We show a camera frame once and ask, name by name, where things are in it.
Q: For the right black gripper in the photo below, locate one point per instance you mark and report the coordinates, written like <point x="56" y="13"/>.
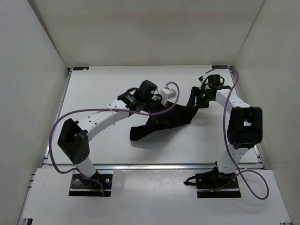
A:
<point x="194" y="93"/>

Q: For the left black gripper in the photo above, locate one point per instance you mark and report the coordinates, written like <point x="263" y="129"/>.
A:
<point x="159" y="98"/>

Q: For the black skirt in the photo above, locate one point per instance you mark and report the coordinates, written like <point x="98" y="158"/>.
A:
<point x="178" y="116"/>

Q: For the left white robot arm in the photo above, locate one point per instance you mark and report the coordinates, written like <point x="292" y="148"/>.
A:
<point x="75" y="135"/>

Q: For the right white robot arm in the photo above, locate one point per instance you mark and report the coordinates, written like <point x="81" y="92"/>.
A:
<point x="242" y="123"/>

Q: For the right blue label sticker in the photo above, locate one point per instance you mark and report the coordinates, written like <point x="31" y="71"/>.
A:
<point x="219" y="66"/>

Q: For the blue label sticker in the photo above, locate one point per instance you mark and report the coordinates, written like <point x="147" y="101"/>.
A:
<point x="219" y="66"/>
<point x="80" y="68"/>

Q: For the left blue label sticker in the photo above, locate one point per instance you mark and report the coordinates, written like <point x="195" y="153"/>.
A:
<point x="80" y="68"/>

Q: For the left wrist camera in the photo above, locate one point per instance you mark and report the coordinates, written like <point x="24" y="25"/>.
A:
<point x="166" y="94"/>

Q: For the aluminium rail front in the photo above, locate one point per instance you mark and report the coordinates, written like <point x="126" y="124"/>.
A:
<point x="154" y="166"/>

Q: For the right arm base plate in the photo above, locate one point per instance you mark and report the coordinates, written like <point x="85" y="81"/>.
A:
<point x="213" y="184"/>

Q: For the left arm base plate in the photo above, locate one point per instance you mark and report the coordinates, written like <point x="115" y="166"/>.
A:
<point x="80" y="186"/>

